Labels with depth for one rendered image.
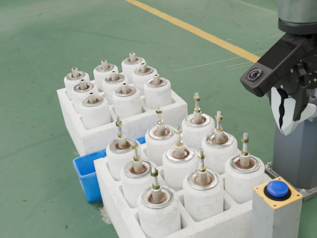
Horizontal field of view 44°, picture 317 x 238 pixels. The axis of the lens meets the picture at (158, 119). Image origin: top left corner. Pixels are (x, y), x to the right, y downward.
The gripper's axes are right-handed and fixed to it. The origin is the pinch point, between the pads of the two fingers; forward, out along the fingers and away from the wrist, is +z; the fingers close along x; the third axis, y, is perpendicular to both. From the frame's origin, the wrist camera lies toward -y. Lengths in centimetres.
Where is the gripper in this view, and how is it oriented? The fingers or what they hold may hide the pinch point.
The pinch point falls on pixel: (282, 130)
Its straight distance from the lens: 74.5
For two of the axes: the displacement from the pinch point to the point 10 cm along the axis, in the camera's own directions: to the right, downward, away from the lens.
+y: 9.1, -2.9, 3.0
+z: 1.0, 8.5, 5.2
